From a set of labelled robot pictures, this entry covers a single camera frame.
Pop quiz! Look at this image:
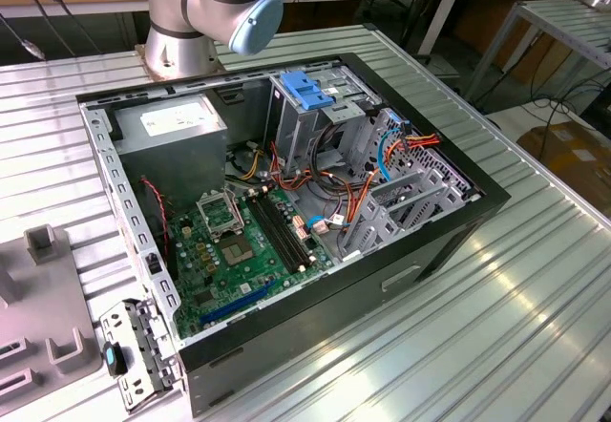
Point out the metal drive cage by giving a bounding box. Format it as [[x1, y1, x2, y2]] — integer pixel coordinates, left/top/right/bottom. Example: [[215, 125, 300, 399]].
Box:
[[264, 64, 383, 179]]

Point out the black open PC case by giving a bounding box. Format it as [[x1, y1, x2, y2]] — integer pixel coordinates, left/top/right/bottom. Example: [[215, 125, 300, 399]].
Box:
[[74, 51, 513, 421]]

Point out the red black fan wire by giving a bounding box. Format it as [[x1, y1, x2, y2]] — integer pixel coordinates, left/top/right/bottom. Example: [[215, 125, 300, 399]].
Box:
[[140, 178, 170, 256]]

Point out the blue expansion slot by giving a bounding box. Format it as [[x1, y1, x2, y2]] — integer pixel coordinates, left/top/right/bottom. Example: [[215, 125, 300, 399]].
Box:
[[198, 274, 279, 327]]

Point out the black blue retainer latch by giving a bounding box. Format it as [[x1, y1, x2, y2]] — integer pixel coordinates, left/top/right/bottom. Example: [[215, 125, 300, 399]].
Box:
[[101, 340, 131, 378]]

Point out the flat brown cardboard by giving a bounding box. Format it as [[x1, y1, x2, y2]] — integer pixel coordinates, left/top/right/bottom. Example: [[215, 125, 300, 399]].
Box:
[[516, 122, 611, 203]]

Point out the grey power supply unit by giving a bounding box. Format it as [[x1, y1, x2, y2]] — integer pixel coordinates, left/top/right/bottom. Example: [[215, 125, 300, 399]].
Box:
[[112, 93, 229, 213]]

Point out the metal socket cover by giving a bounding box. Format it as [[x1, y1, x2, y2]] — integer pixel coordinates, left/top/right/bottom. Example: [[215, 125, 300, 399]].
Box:
[[196, 190, 245, 241]]

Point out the blue data wire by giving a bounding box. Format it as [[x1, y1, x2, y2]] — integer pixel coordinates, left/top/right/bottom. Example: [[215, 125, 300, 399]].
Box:
[[305, 112, 410, 233]]

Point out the metal card retainer bracket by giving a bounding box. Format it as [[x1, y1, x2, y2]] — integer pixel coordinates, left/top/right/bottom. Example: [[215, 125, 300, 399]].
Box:
[[97, 296, 186, 415]]

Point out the white-latched RAM slot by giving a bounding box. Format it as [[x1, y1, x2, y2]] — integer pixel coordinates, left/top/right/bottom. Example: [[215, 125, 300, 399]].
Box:
[[261, 187, 311, 271], [249, 191, 299, 273]]

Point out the yellow black power wire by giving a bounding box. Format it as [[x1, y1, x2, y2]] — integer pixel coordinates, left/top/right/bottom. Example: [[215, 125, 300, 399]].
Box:
[[227, 139, 268, 180]]

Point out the black cable bundle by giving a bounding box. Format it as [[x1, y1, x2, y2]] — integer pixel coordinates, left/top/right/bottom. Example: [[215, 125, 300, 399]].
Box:
[[309, 118, 371, 199]]

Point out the grey parts rack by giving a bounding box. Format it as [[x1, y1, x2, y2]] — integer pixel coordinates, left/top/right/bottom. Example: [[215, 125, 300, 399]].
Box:
[[0, 223, 105, 407]]

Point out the blue drive latch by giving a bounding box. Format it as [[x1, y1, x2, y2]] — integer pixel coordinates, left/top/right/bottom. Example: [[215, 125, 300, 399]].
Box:
[[280, 72, 327, 112]]

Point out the orange red disk power wire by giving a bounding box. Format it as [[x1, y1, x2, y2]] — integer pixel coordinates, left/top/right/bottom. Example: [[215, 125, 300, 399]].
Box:
[[339, 131, 443, 251]]

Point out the metal disk bay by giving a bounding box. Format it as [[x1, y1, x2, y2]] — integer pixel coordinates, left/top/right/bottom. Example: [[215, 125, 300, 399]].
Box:
[[339, 166, 474, 262]]

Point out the metal slat side table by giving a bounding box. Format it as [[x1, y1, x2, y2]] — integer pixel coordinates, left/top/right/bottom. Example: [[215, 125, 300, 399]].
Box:
[[465, 0, 611, 103]]

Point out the black-latched RAM slot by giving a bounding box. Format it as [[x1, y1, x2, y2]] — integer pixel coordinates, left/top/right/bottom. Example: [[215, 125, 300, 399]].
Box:
[[256, 189, 306, 272], [244, 193, 293, 274]]

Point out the CPU socket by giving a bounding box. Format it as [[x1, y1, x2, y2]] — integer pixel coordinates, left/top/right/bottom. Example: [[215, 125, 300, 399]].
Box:
[[220, 238, 262, 269]]

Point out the green motherboard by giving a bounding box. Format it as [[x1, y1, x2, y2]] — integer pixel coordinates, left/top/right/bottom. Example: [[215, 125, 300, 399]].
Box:
[[166, 185, 335, 342]]

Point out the red orange wire bundle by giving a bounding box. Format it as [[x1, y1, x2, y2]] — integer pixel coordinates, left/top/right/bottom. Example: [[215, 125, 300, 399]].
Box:
[[268, 140, 314, 195]]

